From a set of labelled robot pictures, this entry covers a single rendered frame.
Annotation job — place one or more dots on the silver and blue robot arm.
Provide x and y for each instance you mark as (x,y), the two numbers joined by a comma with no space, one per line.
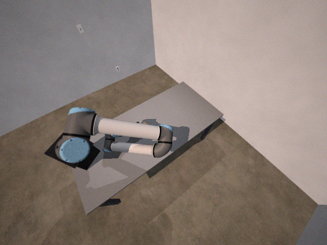
(81,123)

